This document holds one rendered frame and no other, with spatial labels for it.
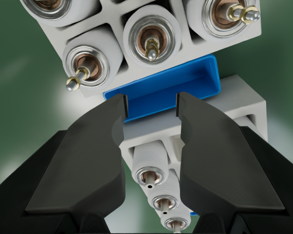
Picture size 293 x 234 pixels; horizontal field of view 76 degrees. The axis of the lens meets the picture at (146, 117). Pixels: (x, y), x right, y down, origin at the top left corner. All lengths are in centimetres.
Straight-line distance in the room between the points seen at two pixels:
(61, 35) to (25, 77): 33
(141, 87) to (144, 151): 22
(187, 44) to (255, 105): 22
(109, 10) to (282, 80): 56
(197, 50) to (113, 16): 17
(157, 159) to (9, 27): 55
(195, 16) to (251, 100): 27
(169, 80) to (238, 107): 23
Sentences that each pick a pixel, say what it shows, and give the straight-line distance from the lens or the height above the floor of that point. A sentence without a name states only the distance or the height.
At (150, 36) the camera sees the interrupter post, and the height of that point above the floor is 28.
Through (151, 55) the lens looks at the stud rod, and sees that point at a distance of 24.
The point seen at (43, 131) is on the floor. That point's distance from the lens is 83.
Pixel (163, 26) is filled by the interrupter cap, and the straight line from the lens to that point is 32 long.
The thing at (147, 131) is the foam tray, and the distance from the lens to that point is 51.
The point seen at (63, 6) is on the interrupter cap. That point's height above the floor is 25.
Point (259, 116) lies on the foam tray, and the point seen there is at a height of 18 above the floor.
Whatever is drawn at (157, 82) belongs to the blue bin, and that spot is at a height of 0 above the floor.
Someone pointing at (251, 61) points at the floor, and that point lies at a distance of 66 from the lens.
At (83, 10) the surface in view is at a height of 22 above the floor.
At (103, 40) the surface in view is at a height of 23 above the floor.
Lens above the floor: 57
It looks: 57 degrees down
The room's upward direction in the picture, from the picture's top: 177 degrees counter-clockwise
